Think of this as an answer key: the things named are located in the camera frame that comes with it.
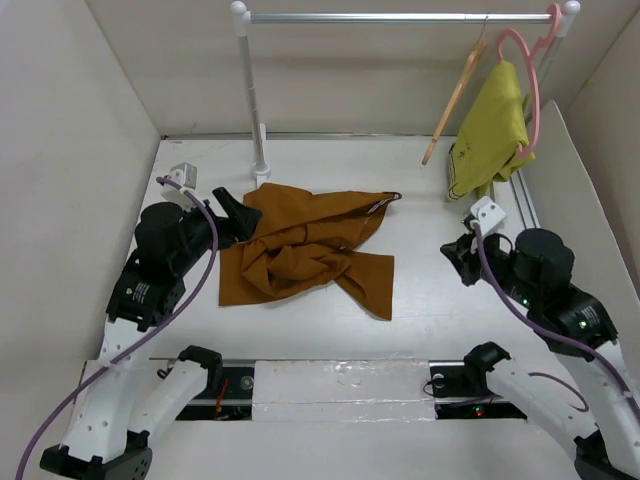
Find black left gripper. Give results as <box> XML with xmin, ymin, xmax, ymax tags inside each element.
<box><xmin>173</xmin><ymin>187</ymin><xmax>261</xmax><ymax>274</ymax></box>

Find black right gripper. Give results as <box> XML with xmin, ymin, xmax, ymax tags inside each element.
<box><xmin>438</xmin><ymin>224</ymin><xmax>538</xmax><ymax>306</ymax></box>

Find brown trousers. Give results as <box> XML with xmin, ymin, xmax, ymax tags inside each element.
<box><xmin>219</xmin><ymin>183</ymin><xmax>402</xmax><ymax>321</ymax></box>

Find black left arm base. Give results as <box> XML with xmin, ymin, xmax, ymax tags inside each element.
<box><xmin>156</xmin><ymin>346</ymin><xmax>255</xmax><ymax>421</ymax></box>

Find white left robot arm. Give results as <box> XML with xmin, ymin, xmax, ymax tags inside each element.
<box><xmin>40</xmin><ymin>180</ymin><xmax>262</xmax><ymax>479</ymax></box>

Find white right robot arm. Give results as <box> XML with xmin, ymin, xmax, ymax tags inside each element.
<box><xmin>440</xmin><ymin>224</ymin><xmax>639</xmax><ymax>479</ymax></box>

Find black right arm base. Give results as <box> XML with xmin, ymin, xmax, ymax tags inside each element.
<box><xmin>423</xmin><ymin>360</ymin><xmax>527</xmax><ymax>420</ymax></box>

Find pink plastic hanger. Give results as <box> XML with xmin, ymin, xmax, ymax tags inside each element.
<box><xmin>496</xmin><ymin>3</ymin><xmax>562</xmax><ymax>158</ymax></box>

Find yellow-green trousers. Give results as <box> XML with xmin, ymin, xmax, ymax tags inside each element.
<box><xmin>446</xmin><ymin>61</ymin><xmax>535</xmax><ymax>201</ymax></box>

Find wooden hanger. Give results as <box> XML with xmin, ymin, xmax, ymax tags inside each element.
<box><xmin>421</xmin><ymin>25</ymin><xmax>488</xmax><ymax>166</ymax></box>

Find silver clothes rack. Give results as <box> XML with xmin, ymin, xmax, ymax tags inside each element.
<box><xmin>230</xmin><ymin>1</ymin><xmax>581</xmax><ymax>186</ymax></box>

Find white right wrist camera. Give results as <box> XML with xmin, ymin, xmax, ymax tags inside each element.
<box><xmin>463</xmin><ymin>196</ymin><xmax>507</xmax><ymax>236</ymax></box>

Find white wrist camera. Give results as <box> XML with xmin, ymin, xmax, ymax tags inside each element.
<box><xmin>463</xmin><ymin>196</ymin><xmax>507</xmax><ymax>236</ymax></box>
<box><xmin>161</xmin><ymin>162</ymin><xmax>197</xmax><ymax>210</ymax></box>

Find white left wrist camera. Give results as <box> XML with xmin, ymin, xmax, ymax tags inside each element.
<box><xmin>161</xmin><ymin>162</ymin><xmax>197</xmax><ymax>210</ymax></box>

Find aluminium side rail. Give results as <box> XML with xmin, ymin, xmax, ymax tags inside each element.
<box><xmin>509</xmin><ymin>171</ymin><xmax>540</xmax><ymax>228</ymax></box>

